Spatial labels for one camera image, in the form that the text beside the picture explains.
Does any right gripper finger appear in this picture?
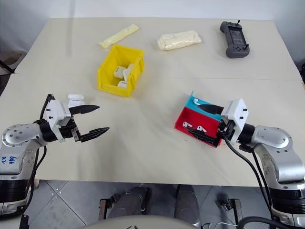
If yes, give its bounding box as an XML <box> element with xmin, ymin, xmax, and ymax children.
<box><xmin>185</xmin><ymin>126</ymin><xmax>221</xmax><ymax>146</ymax></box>
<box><xmin>197</xmin><ymin>104</ymin><xmax>225</xmax><ymax>115</ymax></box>

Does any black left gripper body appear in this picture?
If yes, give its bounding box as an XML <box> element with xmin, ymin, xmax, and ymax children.
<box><xmin>57</xmin><ymin>116</ymin><xmax>83</xmax><ymax>143</ymax></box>

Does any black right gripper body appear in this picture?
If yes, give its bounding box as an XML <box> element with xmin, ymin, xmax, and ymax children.
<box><xmin>217</xmin><ymin>120</ymin><xmax>237</xmax><ymax>142</ymax></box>

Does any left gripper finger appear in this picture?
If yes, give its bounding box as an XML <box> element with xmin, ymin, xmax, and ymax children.
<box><xmin>79</xmin><ymin>126</ymin><xmax>111</xmax><ymax>144</ymax></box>
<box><xmin>69</xmin><ymin>104</ymin><xmax>101</xmax><ymax>116</ymax></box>

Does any yellow plastic bin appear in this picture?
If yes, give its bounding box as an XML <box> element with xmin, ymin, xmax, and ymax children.
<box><xmin>96</xmin><ymin>44</ymin><xmax>146</xmax><ymax>98</ymax></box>

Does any red and blue tray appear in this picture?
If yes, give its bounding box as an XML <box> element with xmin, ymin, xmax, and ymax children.
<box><xmin>174</xmin><ymin>91</ymin><xmax>226</xmax><ymax>148</ymax></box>

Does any dark rounded shape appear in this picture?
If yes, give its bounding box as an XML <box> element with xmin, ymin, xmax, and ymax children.
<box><xmin>174</xmin><ymin>184</ymin><xmax>200</xmax><ymax>224</ymax></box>
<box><xmin>113</xmin><ymin>186</ymin><xmax>153</xmax><ymax>219</ymax></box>

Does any grey handheld controller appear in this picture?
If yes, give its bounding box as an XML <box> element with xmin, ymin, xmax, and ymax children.
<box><xmin>219</xmin><ymin>20</ymin><xmax>251</xmax><ymax>59</ymax></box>

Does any cream filled plastic bag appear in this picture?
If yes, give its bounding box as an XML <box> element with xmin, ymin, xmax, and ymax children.
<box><xmin>157</xmin><ymin>30</ymin><xmax>203</xmax><ymax>52</ymax></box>

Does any long cream packet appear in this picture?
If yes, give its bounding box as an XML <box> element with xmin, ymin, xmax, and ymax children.
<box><xmin>99</xmin><ymin>23</ymin><xmax>140</xmax><ymax>49</ymax></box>

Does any black stand leg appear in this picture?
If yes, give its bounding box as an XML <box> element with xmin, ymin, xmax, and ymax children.
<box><xmin>0</xmin><ymin>59</ymin><xmax>16</xmax><ymax>75</ymax></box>

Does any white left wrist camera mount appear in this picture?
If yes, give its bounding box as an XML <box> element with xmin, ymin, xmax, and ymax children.
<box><xmin>46</xmin><ymin>99</ymin><xmax>72</xmax><ymax>127</ymax></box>

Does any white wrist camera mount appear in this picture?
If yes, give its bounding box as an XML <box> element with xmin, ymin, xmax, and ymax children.
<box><xmin>221</xmin><ymin>98</ymin><xmax>250</xmax><ymax>145</ymax></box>
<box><xmin>46</xmin><ymin>99</ymin><xmax>72</xmax><ymax>127</ymax></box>

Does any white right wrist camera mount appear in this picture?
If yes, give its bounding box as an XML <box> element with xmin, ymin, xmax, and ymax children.
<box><xmin>221</xmin><ymin>98</ymin><xmax>250</xmax><ymax>145</ymax></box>

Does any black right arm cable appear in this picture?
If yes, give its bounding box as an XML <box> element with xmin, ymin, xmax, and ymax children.
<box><xmin>224</xmin><ymin>139</ymin><xmax>283</xmax><ymax>224</ymax></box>

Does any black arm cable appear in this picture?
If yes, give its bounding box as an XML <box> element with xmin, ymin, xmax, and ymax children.
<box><xmin>224</xmin><ymin>139</ymin><xmax>283</xmax><ymax>224</ymax></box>
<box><xmin>20</xmin><ymin>94</ymin><xmax>57</xmax><ymax>215</ymax></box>

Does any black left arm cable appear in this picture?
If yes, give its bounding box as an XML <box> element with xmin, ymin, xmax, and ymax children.
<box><xmin>20</xmin><ymin>94</ymin><xmax>57</xmax><ymax>215</ymax></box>

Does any rusty metal floor bracket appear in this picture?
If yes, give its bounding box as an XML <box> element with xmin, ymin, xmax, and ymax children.
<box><xmin>98</xmin><ymin>198</ymin><xmax>108</xmax><ymax>225</ymax></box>
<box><xmin>228</xmin><ymin>198</ymin><xmax>244</xmax><ymax>228</ymax></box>

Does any thick black floor cable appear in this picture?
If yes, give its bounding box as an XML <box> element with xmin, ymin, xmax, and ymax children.
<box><xmin>238</xmin><ymin>215</ymin><xmax>305</xmax><ymax>229</ymax></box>

